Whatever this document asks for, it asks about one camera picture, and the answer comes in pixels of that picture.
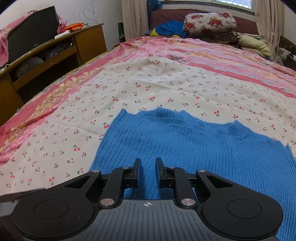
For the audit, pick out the cherry print white sheet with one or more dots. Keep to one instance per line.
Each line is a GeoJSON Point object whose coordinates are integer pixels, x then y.
{"type": "Point", "coordinates": [64, 143]}

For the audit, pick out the orange object on desk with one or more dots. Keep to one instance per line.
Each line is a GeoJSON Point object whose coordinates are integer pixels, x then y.
{"type": "Point", "coordinates": [74, 27]}

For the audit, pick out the cluttered bedside table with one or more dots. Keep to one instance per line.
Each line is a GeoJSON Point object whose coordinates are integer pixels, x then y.
{"type": "Point", "coordinates": [287, 53]}

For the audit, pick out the black monitor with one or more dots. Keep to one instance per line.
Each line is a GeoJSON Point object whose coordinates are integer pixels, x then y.
{"type": "Point", "coordinates": [38, 28]}

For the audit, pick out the dark red headboard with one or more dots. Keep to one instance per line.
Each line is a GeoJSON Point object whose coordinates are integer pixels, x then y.
{"type": "Point", "coordinates": [162, 16]}

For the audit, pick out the beige curtain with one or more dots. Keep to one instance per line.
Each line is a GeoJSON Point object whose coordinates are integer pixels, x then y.
{"type": "Point", "coordinates": [269, 17]}
{"type": "Point", "coordinates": [134, 15]}

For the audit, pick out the pink cloth on monitor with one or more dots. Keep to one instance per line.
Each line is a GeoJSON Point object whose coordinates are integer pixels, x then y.
{"type": "Point", "coordinates": [11, 26]}

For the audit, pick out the beige left curtain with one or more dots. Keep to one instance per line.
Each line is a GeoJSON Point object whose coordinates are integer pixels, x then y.
{"type": "Point", "coordinates": [134, 15]}

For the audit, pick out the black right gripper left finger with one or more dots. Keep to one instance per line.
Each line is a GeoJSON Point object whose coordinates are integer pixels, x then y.
{"type": "Point", "coordinates": [118, 181]}

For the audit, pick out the floral red white pillow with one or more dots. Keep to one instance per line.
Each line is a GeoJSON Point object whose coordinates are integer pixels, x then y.
{"type": "Point", "coordinates": [209, 24]}

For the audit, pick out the yellow green pillow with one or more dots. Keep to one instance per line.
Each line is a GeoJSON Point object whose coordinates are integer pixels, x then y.
{"type": "Point", "coordinates": [254, 44]}

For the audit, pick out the window with bars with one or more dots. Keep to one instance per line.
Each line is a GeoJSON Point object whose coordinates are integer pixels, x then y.
{"type": "Point", "coordinates": [240, 4]}

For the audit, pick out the pink striped bedspread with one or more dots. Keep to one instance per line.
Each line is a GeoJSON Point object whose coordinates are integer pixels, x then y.
{"type": "Point", "coordinates": [217, 58]}

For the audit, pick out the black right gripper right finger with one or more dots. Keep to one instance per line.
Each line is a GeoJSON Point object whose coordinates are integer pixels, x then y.
{"type": "Point", "coordinates": [177, 179]}

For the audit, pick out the beige right curtain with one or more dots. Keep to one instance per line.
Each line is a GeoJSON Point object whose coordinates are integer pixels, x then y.
{"type": "Point", "coordinates": [269, 17]}

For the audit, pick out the blue yellow garment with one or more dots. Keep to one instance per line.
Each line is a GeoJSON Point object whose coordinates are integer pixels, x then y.
{"type": "Point", "coordinates": [169, 29]}

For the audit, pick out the blue knitted sweater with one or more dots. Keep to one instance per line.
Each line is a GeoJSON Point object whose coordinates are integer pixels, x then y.
{"type": "Point", "coordinates": [230, 150]}

